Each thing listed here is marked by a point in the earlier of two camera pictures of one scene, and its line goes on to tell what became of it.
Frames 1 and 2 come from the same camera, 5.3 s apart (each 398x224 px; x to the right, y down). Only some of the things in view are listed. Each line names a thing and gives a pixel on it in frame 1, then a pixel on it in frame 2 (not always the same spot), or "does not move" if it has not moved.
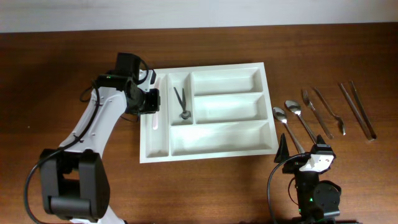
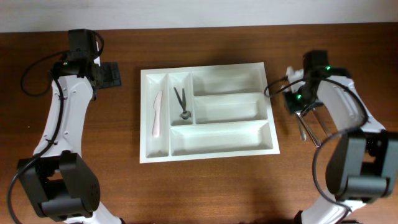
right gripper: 283,152 → 293,107
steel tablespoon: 280,114 → 301,126
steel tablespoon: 294,107 does not move
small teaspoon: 186,114 does not move
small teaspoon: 186,114 does not move
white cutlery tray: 208,112 does not move
